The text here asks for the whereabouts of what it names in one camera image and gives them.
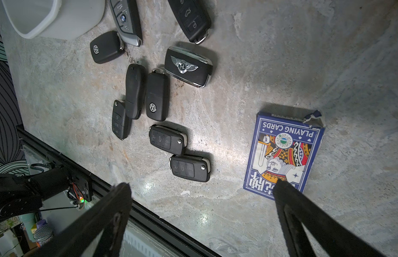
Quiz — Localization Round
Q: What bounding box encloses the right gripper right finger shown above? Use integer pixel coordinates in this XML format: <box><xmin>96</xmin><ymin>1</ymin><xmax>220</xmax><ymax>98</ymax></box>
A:
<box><xmin>273</xmin><ymin>180</ymin><xmax>383</xmax><ymax>257</ymax></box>

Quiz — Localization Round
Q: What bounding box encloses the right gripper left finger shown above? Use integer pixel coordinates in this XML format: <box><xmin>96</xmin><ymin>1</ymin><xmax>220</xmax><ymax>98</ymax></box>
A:
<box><xmin>33</xmin><ymin>183</ymin><xmax>133</xmax><ymax>257</ymax></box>

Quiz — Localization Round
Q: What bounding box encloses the black VW key fob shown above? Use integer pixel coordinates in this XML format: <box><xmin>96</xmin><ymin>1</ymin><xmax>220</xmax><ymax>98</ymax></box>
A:
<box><xmin>90</xmin><ymin>31</ymin><xmax>125</xmax><ymax>64</ymax></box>

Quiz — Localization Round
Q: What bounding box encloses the white plastic storage box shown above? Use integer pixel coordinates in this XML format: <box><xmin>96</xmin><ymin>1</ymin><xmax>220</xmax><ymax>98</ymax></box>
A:
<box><xmin>2</xmin><ymin>0</ymin><xmax>106</xmax><ymax>40</ymax></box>

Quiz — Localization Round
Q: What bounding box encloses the silver black BMW key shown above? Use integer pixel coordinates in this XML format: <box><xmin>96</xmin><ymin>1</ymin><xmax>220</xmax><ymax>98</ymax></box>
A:
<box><xmin>107</xmin><ymin>0</ymin><xmax>143</xmax><ymax>47</ymax></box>

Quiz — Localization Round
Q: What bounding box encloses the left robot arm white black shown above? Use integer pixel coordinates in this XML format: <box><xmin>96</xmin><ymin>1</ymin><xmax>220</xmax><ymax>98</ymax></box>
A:
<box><xmin>0</xmin><ymin>168</ymin><xmax>70</xmax><ymax>222</ymax></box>

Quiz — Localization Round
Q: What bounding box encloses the black three-button key left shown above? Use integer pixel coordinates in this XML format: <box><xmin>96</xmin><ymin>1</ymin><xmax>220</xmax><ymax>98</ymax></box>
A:
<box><xmin>112</xmin><ymin>100</ymin><xmax>131</xmax><ymax>140</ymax></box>

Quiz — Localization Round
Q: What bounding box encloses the black three-button key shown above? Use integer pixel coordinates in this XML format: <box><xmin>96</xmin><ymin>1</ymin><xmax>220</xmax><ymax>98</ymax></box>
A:
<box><xmin>149</xmin><ymin>124</ymin><xmax>188</xmax><ymax>155</ymax></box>
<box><xmin>112</xmin><ymin>100</ymin><xmax>131</xmax><ymax>140</ymax></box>
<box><xmin>170</xmin><ymin>155</ymin><xmax>211</xmax><ymax>183</ymax></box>

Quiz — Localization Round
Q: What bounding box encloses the black three-button key middle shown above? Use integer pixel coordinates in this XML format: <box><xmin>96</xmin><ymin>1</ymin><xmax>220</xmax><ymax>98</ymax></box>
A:
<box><xmin>149</xmin><ymin>124</ymin><xmax>188</xmax><ymax>155</ymax></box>

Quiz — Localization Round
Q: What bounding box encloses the black three-button key lower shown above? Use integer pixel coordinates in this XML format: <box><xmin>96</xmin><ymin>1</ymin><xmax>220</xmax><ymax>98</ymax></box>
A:
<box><xmin>170</xmin><ymin>155</ymin><xmax>211</xmax><ymax>183</ymax></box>

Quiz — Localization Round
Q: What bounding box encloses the blue playing cards box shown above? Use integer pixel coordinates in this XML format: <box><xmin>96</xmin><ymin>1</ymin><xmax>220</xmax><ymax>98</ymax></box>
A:
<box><xmin>243</xmin><ymin>110</ymin><xmax>325</xmax><ymax>200</ymax></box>

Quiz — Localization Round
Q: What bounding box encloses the black plain key fob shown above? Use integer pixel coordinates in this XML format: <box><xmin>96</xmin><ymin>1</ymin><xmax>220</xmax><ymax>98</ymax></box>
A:
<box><xmin>125</xmin><ymin>63</ymin><xmax>146</xmax><ymax>120</ymax></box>

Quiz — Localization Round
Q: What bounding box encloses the black VW flip key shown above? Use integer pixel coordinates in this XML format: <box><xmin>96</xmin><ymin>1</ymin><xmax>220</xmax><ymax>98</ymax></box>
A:
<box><xmin>145</xmin><ymin>69</ymin><xmax>170</xmax><ymax>122</ymax></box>

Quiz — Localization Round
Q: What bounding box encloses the black Bentley key fob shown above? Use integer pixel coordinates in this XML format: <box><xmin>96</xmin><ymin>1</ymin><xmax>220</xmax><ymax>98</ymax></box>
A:
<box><xmin>164</xmin><ymin>46</ymin><xmax>213</xmax><ymax>88</ymax></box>

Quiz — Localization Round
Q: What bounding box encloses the black flip key with ring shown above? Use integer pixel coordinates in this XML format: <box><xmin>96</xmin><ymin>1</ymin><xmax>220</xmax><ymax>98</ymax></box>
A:
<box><xmin>168</xmin><ymin>0</ymin><xmax>212</xmax><ymax>45</ymax></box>

